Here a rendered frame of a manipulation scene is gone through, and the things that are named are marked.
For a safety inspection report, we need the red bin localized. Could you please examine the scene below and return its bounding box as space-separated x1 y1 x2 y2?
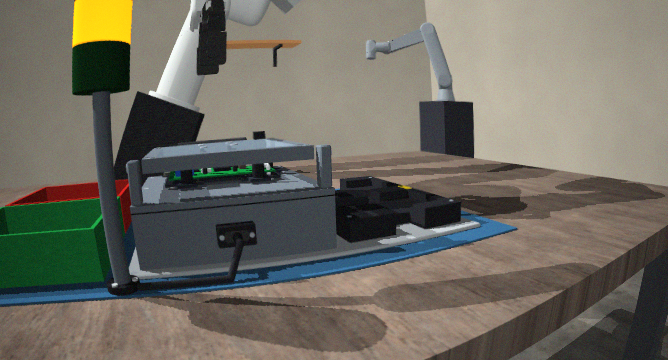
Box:
5 179 132 233

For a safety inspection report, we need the green bin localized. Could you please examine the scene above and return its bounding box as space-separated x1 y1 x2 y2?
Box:
0 198 111 288

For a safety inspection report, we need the green circuit board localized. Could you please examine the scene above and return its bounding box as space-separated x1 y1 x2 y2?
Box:
169 163 276 181

